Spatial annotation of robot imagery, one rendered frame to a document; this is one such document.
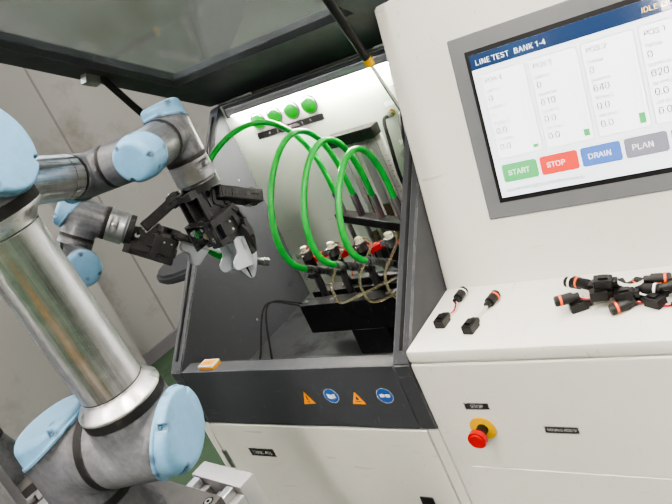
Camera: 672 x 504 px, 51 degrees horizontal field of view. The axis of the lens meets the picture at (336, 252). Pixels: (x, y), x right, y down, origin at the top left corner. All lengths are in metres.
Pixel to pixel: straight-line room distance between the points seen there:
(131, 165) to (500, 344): 0.68
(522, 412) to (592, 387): 0.15
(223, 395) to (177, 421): 0.79
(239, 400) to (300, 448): 0.18
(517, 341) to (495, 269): 0.23
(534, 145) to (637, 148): 0.18
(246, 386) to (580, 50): 1.00
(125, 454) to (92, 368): 0.12
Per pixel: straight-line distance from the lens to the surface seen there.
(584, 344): 1.19
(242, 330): 1.93
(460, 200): 1.42
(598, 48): 1.29
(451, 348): 1.29
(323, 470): 1.72
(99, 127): 4.54
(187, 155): 1.25
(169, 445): 0.93
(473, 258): 1.44
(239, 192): 1.32
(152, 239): 1.62
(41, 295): 0.88
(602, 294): 1.24
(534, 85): 1.33
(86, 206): 1.61
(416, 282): 1.39
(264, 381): 1.61
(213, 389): 1.74
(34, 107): 4.39
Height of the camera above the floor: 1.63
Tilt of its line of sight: 20 degrees down
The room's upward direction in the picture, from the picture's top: 25 degrees counter-clockwise
